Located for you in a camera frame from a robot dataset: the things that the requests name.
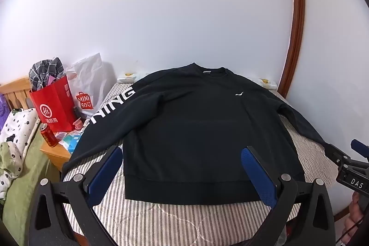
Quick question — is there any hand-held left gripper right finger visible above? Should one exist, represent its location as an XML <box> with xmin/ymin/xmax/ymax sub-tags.
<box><xmin>241</xmin><ymin>146</ymin><xmax>336</xmax><ymax>246</ymax></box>

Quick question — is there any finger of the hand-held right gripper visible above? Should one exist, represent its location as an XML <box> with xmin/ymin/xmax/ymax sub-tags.
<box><xmin>350</xmin><ymin>139</ymin><xmax>369</xmax><ymax>162</ymax></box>
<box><xmin>324</xmin><ymin>142</ymin><xmax>351</xmax><ymax>166</ymax></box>

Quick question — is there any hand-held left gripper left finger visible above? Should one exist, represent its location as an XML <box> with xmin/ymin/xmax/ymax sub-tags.
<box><xmin>29</xmin><ymin>145</ymin><xmax>124</xmax><ymax>246</ymax></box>

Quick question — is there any black sweatshirt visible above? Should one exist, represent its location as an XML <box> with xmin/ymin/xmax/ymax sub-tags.
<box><xmin>60</xmin><ymin>62</ymin><xmax>332</xmax><ymax>206</ymax></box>

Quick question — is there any person's right hand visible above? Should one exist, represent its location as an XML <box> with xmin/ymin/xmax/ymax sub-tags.
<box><xmin>343</xmin><ymin>192</ymin><xmax>369</xmax><ymax>238</ymax></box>

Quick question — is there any blue box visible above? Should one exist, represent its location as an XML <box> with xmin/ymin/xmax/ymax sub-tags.
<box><xmin>65</xmin><ymin>133</ymin><xmax>83</xmax><ymax>154</ymax></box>

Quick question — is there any wooden nightstand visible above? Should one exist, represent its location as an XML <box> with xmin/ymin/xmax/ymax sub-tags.
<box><xmin>39</xmin><ymin>119</ymin><xmax>87</xmax><ymax>172</ymax></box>

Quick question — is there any teal white packet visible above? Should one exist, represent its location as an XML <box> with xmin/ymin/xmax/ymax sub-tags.
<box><xmin>57</xmin><ymin>132</ymin><xmax>71</xmax><ymax>146</ymax></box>

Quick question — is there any striped mattress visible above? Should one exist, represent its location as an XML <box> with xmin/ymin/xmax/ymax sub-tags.
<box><xmin>62</xmin><ymin>80</ymin><xmax>335</xmax><ymax>246</ymax></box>

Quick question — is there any red drink can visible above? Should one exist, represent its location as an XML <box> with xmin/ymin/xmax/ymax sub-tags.
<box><xmin>39</xmin><ymin>123</ymin><xmax>57</xmax><ymax>148</ymax></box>

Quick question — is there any green bedsheet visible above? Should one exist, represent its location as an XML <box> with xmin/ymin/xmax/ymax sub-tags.
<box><xmin>0</xmin><ymin>131</ymin><xmax>61</xmax><ymax>235</ymax></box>

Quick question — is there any red paper bag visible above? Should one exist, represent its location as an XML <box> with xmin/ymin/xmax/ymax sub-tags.
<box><xmin>29</xmin><ymin>74</ymin><xmax>78</xmax><ymax>133</ymax></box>

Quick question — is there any white foam pad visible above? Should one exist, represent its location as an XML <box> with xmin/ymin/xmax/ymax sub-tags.
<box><xmin>117</xmin><ymin>71</ymin><xmax>139</xmax><ymax>83</ymax></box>
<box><xmin>258</xmin><ymin>78</ymin><xmax>279</xmax><ymax>90</ymax></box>

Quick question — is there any white plastic shopping bag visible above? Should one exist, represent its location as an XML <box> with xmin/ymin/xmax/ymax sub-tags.
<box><xmin>66</xmin><ymin>53</ymin><xmax>104</xmax><ymax>117</ymax></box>

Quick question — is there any white floral pillow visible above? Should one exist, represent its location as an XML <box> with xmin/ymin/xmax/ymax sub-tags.
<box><xmin>0</xmin><ymin>108</ymin><xmax>41</xmax><ymax>200</ymax></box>

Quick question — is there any light green cloth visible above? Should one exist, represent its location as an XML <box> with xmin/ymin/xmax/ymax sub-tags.
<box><xmin>0</xmin><ymin>142</ymin><xmax>15</xmax><ymax>179</ymax></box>

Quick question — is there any dark checked cloth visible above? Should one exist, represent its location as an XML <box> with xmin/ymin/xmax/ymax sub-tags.
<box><xmin>29</xmin><ymin>57</ymin><xmax>67</xmax><ymax>92</ymax></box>

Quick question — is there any purple cloth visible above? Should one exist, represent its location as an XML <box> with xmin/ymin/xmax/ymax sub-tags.
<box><xmin>0</xmin><ymin>93</ymin><xmax>13</xmax><ymax>127</ymax></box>

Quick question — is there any wooden headboard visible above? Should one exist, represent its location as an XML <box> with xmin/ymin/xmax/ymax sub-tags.
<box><xmin>0</xmin><ymin>77</ymin><xmax>32</xmax><ymax>111</ymax></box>

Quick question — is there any brown wooden bed frame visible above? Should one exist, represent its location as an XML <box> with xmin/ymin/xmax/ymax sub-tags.
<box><xmin>334</xmin><ymin>201</ymin><xmax>354</xmax><ymax>218</ymax></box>

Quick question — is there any black cable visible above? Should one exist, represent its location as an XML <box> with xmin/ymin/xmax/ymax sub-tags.
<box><xmin>336</xmin><ymin>219</ymin><xmax>364</xmax><ymax>246</ymax></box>

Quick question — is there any brown wooden door frame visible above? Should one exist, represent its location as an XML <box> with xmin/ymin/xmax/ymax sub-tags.
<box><xmin>278</xmin><ymin>0</ymin><xmax>306</xmax><ymax>98</ymax></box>

